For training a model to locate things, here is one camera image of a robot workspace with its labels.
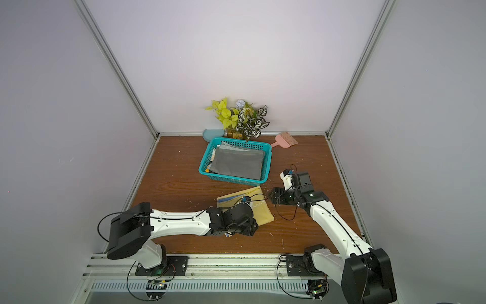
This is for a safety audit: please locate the aluminium front rail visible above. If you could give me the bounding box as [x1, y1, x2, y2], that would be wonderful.
[81, 253, 394, 281]

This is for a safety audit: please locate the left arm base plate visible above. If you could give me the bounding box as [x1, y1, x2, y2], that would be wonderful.
[135, 255, 189, 277]

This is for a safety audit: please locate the artificial green plant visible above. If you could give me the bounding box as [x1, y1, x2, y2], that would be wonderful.
[205, 98, 270, 141]

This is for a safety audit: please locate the teal dustpan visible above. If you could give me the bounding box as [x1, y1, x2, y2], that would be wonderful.
[202, 129, 225, 143]

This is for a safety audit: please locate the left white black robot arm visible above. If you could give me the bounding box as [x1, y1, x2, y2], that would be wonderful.
[106, 202, 258, 269]

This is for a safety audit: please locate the plain grey pillowcase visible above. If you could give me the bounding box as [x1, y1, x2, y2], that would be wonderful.
[209, 143, 266, 180]

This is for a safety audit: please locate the left circuit board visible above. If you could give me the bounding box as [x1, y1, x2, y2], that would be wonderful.
[145, 280, 168, 301]

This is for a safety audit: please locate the circuit board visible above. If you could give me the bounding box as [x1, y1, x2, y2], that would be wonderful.
[306, 279, 330, 301]
[145, 280, 168, 301]

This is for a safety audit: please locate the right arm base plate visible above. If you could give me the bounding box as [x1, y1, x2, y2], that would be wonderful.
[284, 255, 327, 277]

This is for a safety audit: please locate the teal plastic basket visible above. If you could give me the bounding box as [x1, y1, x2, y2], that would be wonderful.
[199, 138, 272, 186]

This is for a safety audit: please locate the right circuit board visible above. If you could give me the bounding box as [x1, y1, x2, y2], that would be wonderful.
[306, 279, 330, 301]

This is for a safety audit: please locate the mustard zigzag pillowcase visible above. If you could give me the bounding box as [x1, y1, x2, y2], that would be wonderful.
[216, 186, 274, 226]

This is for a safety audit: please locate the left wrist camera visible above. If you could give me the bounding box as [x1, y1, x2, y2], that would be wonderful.
[240, 196, 252, 204]

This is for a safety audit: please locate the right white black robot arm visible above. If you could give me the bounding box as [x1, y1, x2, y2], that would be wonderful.
[272, 169, 397, 303]

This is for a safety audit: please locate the pink hand brush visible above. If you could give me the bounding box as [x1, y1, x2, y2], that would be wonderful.
[271, 132, 298, 148]

